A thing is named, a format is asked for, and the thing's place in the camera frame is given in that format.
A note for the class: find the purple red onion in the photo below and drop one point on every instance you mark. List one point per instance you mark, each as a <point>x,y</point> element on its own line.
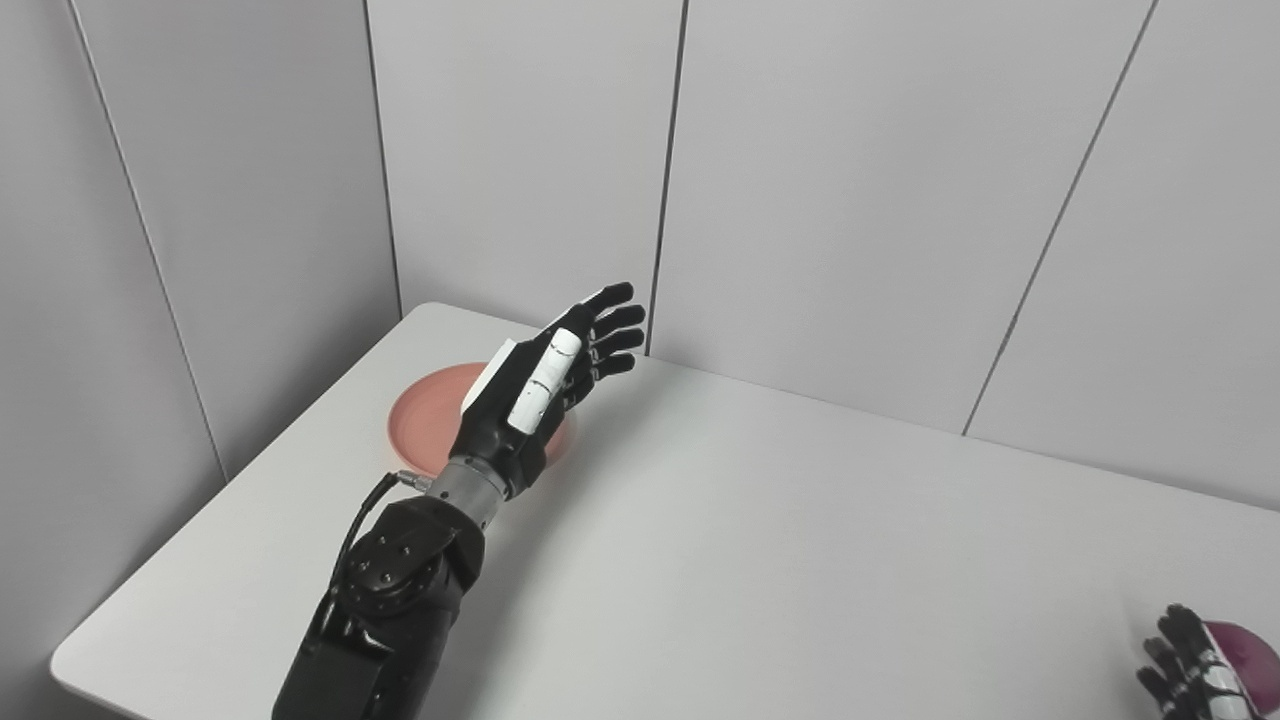
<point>1255,660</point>

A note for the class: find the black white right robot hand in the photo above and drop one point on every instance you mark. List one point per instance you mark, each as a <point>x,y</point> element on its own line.
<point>1195,670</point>

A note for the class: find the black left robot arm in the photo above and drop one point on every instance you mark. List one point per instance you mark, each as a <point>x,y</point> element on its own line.
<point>390,600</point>

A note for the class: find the pink round plate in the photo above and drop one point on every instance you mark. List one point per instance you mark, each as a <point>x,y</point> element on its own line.
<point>425,420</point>

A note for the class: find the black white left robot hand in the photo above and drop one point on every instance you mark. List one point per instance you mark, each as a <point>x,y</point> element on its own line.
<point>515,400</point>

